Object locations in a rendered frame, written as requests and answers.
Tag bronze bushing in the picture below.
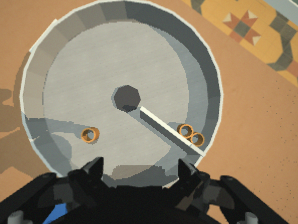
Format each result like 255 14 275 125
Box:
81 127 100 142
177 124 193 138
187 131 205 147

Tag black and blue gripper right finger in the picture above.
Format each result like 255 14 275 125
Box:
153 159 289 224

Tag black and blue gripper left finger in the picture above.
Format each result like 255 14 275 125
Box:
0 157 123 224

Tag blue crate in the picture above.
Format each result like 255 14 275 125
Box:
43 203 68 224

